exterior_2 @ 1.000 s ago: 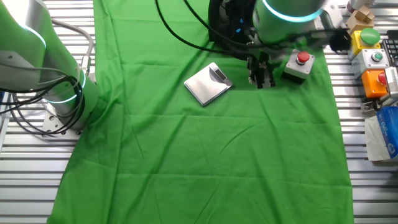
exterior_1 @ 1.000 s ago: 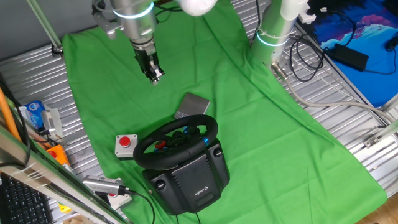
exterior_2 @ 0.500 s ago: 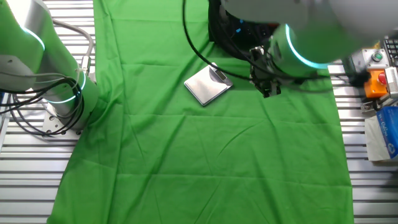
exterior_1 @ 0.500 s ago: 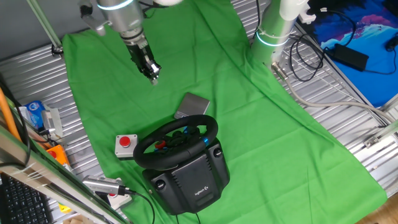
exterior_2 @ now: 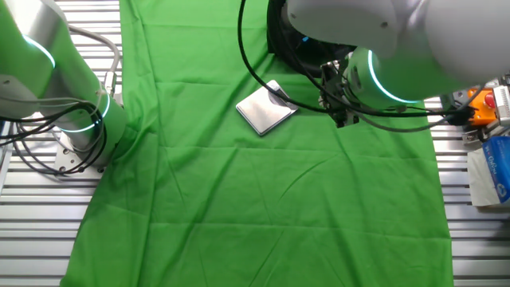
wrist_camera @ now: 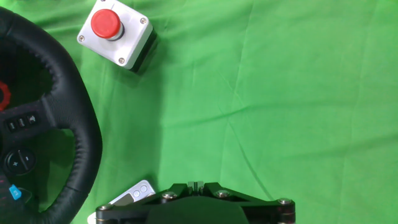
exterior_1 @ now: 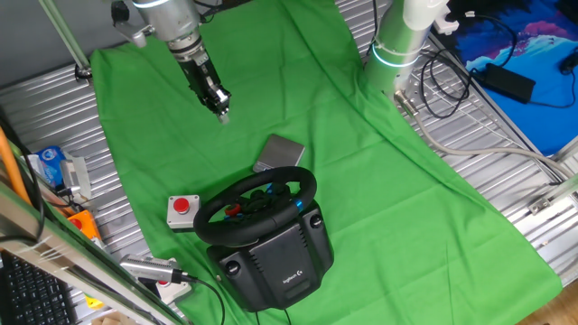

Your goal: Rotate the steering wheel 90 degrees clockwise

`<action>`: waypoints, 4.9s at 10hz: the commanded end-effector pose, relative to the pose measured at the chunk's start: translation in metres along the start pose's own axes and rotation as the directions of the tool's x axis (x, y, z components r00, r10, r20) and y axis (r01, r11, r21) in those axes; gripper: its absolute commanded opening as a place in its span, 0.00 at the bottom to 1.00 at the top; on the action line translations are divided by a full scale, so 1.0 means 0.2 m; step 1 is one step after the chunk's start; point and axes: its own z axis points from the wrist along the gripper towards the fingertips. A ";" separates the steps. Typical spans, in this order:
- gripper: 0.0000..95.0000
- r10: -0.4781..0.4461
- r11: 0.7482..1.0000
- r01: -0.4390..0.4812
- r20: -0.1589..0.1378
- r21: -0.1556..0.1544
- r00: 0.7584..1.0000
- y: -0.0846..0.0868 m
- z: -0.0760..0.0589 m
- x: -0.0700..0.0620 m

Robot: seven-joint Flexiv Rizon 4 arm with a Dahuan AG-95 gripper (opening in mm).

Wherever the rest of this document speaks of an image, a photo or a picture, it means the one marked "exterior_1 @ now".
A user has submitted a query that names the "silver exterior camera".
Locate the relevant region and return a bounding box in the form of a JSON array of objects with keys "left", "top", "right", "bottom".
[{"left": 119, "top": 253, "right": 199, "bottom": 285}]

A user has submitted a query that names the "blue white tissue pack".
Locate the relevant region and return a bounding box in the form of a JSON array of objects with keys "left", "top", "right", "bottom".
[{"left": 26, "top": 144, "right": 67, "bottom": 189}]

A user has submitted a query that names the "silver finned metal device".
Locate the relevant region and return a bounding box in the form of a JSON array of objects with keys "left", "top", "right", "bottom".
[{"left": 60, "top": 155, "right": 93, "bottom": 200}]

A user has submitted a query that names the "silver digital scale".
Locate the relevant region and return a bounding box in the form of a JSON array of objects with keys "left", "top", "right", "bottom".
[{"left": 252, "top": 134, "right": 306, "bottom": 174}]

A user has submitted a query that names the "thin aluminium frame pole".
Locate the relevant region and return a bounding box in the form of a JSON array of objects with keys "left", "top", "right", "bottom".
[{"left": 38, "top": 0, "right": 94, "bottom": 82}]

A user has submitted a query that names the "black hanging cable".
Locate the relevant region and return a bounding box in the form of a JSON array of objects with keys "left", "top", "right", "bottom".
[{"left": 0, "top": 115, "right": 46, "bottom": 243}]

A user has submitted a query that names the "black steering wheel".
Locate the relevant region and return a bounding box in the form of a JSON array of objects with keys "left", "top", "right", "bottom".
[{"left": 192, "top": 165, "right": 318, "bottom": 247}]

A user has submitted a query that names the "black wheel base cable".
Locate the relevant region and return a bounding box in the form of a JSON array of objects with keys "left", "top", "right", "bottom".
[{"left": 255, "top": 308, "right": 293, "bottom": 325}]

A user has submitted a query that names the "grey box red button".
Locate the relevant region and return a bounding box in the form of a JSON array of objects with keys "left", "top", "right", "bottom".
[{"left": 165, "top": 193, "right": 202, "bottom": 234}]

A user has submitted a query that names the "black keyboard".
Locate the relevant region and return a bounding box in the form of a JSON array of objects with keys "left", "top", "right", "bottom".
[{"left": 0, "top": 250, "right": 78, "bottom": 325}]

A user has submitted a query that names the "large aluminium frame beam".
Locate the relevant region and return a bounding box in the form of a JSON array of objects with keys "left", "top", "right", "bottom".
[{"left": 0, "top": 178, "right": 191, "bottom": 325}]

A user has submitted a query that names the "black coiled base cable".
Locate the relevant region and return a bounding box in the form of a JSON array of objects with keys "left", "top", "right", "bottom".
[{"left": 419, "top": 48, "right": 474, "bottom": 120}]

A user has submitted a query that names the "black camera cable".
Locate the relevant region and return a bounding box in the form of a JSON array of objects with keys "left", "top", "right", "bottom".
[{"left": 180, "top": 274, "right": 227, "bottom": 325}]

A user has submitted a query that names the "thick grey robot cable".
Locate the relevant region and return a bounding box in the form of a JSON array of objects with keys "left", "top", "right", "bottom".
[{"left": 393, "top": 88, "right": 577, "bottom": 181}]

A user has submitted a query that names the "black computer mouse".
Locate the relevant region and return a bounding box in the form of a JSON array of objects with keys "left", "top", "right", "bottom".
[{"left": 558, "top": 48, "right": 578, "bottom": 76}]

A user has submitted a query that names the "aluminium bar with bracket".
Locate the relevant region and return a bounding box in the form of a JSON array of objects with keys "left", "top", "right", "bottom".
[{"left": 527, "top": 173, "right": 578, "bottom": 216}]

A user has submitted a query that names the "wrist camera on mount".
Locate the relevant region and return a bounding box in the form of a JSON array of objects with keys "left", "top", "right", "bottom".
[{"left": 110, "top": 0, "right": 155, "bottom": 49}]

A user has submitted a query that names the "black adapter cord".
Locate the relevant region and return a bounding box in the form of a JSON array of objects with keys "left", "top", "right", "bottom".
[{"left": 469, "top": 13, "right": 578, "bottom": 109}]

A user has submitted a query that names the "orange pole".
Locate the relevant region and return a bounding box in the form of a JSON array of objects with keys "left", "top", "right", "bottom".
[{"left": 0, "top": 125, "right": 33, "bottom": 207}]

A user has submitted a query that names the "black Logitech wheel base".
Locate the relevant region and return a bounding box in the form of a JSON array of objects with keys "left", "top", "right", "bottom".
[{"left": 206, "top": 200, "right": 335, "bottom": 313}]

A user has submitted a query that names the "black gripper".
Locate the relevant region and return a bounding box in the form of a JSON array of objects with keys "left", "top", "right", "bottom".
[{"left": 178, "top": 49, "right": 232, "bottom": 125}]

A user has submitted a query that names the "green cloth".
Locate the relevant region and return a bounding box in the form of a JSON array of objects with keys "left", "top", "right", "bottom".
[{"left": 89, "top": 0, "right": 564, "bottom": 325}]

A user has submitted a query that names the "orange box red button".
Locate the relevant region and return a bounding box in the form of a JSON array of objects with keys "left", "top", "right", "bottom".
[{"left": 67, "top": 209, "right": 103, "bottom": 243}]

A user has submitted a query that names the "white box red button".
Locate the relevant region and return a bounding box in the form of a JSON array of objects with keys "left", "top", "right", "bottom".
[{"left": 153, "top": 278, "right": 193, "bottom": 306}]

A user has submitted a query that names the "black power adapter with cables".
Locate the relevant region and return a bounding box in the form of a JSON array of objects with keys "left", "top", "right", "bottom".
[{"left": 444, "top": 0, "right": 578, "bottom": 157}]

